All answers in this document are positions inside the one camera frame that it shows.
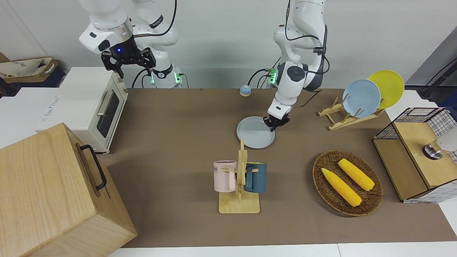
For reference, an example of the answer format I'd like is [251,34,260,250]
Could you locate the wooden box with black handle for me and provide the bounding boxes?
[0,122,138,257]

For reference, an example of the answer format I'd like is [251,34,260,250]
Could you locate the round wicker basket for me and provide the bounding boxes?
[312,150,383,217]

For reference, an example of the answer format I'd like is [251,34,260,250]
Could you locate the black metal stand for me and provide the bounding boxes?
[421,59,457,101]

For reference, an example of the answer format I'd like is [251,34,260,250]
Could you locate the pink mug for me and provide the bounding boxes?
[213,160,238,193]

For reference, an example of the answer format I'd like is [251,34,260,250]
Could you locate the black base power cable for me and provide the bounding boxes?
[248,68,276,89]

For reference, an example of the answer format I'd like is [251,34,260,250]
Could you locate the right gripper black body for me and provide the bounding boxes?
[101,36,156,70]

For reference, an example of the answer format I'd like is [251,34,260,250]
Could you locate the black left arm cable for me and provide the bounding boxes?
[285,0,331,75]

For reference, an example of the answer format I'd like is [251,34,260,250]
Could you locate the wire grid wooden shelf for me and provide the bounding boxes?
[372,107,457,204]

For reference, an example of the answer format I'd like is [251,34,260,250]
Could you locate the white toaster oven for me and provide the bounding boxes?
[36,67,128,154]

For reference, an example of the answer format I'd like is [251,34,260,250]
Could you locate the long pointed yellow corn cob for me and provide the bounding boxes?
[321,168,362,207]

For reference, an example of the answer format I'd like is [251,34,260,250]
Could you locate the dark blue mug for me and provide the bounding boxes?
[245,162,267,193]

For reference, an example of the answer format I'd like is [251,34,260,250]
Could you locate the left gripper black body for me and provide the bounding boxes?
[265,114,290,128]

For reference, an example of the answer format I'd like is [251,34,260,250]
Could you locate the light blue plate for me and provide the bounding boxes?
[342,79,381,119]

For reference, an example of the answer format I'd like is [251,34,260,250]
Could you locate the white cylinder device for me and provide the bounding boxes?
[422,132,457,160]

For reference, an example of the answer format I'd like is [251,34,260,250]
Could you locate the short yellow corn cob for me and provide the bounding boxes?
[338,158,375,191]

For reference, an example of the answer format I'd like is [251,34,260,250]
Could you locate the yellow plate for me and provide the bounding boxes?
[368,70,405,110]

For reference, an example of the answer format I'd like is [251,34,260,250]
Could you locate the gray plate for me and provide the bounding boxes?
[236,116,276,149]

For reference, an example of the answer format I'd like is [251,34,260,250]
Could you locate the wooden mug tree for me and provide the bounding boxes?
[219,138,260,214]

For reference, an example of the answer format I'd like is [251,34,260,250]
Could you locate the navy blue bin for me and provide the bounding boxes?
[0,66,66,97]

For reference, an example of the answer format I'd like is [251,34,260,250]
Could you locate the wooden plate rack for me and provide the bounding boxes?
[318,97,385,131]

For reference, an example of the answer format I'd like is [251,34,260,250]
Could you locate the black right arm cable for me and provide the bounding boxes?
[132,0,178,38]

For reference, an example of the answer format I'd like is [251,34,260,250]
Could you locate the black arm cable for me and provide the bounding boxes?
[132,0,178,38]
[285,0,331,75]

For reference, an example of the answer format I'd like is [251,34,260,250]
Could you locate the brown table mat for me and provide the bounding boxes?
[96,87,457,248]

